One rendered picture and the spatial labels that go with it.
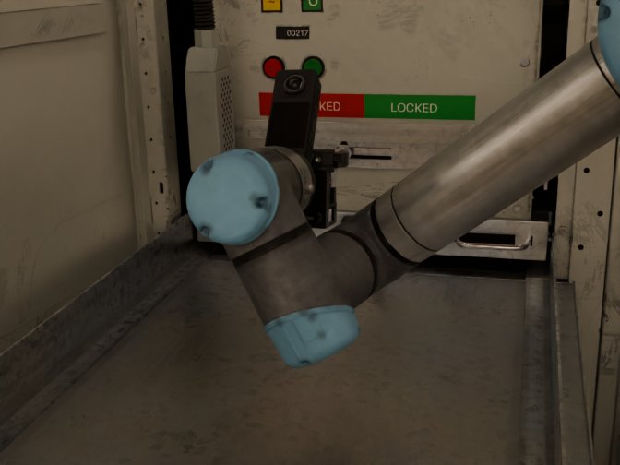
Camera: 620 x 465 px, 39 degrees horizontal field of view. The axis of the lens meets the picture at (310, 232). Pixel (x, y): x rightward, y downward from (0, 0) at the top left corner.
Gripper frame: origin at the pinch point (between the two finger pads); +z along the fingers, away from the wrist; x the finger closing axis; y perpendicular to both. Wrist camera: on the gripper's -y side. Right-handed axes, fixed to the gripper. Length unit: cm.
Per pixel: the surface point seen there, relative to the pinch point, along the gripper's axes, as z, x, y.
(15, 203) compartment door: -3.4, -39.6, 7.5
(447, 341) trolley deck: 2.3, 15.2, 22.5
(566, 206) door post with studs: 23.5, 29.0, 7.6
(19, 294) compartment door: -2.7, -39.8, 19.6
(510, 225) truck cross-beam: 26.9, 21.6, 11.2
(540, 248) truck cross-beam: 27.4, 25.9, 14.4
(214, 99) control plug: 13.8, -19.0, -6.2
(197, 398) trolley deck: -16.8, -9.5, 25.8
